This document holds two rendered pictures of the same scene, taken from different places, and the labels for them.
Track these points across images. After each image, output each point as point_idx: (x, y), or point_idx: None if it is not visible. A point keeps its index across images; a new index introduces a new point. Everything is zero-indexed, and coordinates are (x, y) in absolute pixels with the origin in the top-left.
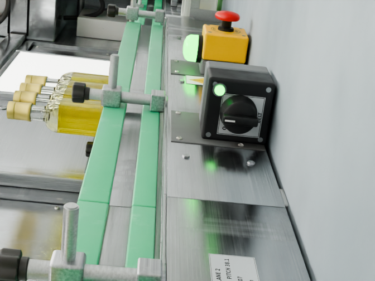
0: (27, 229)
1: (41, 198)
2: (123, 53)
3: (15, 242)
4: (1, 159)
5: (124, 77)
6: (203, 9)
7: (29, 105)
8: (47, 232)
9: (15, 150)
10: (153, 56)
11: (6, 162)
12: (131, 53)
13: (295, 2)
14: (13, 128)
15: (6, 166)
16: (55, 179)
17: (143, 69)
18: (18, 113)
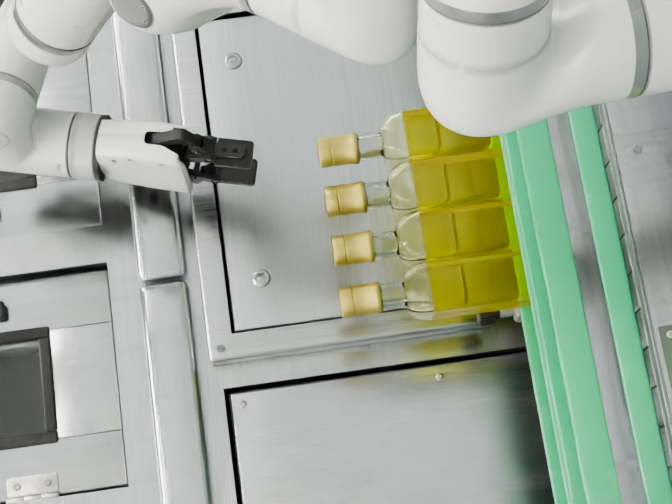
0: (418, 454)
1: (409, 363)
2: (552, 261)
3: (416, 498)
4: (318, 288)
5: (593, 415)
6: None
7: (378, 302)
8: (450, 455)
9: (324, 242)
10: (607, 254)
11: (328, 296)
12: (565, 253)
13: None
14: (286, 150)
15: (339, 323)
16: (425, 332)
17: (608, 340)
18: (362, 315)
